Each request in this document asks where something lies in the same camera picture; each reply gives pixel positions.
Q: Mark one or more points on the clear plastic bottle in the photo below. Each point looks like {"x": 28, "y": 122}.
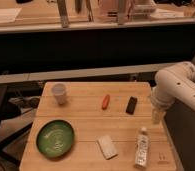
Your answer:
{"x": 141, "y": 154}

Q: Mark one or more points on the white paper cup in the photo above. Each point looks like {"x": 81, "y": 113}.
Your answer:
{"x": 59, "y": 93}

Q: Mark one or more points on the white sponge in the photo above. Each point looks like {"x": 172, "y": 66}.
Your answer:
{"x": 107, "y": 147}

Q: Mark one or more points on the green plate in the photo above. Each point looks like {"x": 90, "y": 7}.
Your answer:
{"x": 55, "y": 138}

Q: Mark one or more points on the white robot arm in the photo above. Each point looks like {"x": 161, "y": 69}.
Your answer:
{"x": 173, "y": 82}

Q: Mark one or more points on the translucent white gripper tip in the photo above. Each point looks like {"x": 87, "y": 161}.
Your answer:
{"x": 157, "y": 115}

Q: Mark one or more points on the orange carrot toy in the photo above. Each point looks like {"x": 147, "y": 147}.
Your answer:
{"x": 105, "y": 102}

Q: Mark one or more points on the black eraser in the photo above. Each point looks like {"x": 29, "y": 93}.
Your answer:
{"x": 131, "y": 105}

